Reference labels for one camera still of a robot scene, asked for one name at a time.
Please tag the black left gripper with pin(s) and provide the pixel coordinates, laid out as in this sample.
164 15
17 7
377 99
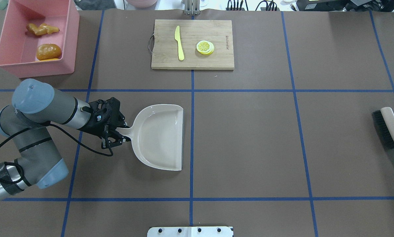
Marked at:
93 126

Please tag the beige plastic dustpan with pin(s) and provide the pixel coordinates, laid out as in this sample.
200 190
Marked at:
157 136

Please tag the brown toy potato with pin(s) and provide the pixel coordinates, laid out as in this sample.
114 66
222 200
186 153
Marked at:
48 52

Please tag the tan toy ginger root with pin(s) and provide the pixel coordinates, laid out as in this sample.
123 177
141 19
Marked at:
43 29

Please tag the white hand brush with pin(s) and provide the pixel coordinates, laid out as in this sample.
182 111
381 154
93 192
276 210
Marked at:
384 122

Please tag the yellow toy corn cob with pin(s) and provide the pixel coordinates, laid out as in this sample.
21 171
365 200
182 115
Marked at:
45 60

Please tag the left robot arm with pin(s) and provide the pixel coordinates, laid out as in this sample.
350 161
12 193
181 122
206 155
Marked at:
29 155

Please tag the pink plastic bin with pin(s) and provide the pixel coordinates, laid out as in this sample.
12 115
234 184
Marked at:
18 47

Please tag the wooden cutting board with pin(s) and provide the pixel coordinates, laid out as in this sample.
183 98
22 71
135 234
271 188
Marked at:
219 32

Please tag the yellow toy knife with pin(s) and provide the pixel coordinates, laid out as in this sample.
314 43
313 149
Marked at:
177 37

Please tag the yellow toy lemon slice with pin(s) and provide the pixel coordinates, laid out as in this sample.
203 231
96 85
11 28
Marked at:
205 47

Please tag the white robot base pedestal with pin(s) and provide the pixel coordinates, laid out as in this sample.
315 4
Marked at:
191 231

